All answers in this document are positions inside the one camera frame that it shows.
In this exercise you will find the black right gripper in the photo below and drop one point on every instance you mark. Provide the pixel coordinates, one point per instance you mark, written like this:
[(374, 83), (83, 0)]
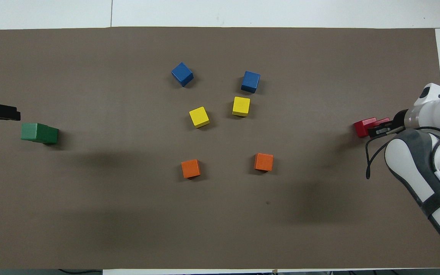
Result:
[(399, 121)]

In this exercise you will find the red wooden cube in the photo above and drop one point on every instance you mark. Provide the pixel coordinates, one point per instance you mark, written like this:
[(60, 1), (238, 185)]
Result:
[(382, 122), (362, 128)]

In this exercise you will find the orange wooden cube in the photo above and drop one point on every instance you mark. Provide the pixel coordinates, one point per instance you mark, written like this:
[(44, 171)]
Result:
[(263, 161), (190, 168)]

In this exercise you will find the blue wooden cube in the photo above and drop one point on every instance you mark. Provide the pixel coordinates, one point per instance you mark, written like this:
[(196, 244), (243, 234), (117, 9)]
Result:
[(250, 81), (182, 74)]

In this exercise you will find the yellow wooden cube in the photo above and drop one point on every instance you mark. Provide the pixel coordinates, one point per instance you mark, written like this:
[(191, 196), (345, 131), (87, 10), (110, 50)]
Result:
[(199, 116), (241, 106)]

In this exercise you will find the brown paper mat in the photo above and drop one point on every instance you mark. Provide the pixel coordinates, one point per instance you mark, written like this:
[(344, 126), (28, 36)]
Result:
[(220, 229)]

